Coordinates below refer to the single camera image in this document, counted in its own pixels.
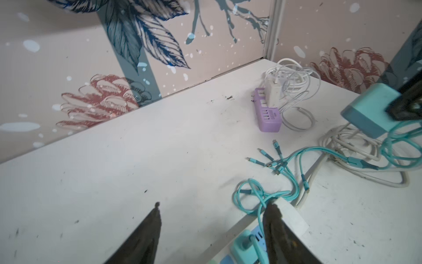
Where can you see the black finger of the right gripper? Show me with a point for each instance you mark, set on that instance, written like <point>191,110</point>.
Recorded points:
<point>408,106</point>

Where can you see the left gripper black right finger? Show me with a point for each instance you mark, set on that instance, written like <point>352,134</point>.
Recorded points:
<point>283,246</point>

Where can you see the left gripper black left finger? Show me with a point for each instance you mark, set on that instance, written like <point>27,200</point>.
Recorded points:
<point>141,246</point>

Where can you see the teal charger adapter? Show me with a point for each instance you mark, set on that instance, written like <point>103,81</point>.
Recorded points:
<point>368,111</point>
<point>250,248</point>

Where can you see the white charger adapter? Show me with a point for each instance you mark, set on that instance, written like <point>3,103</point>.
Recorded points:
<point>273,90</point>

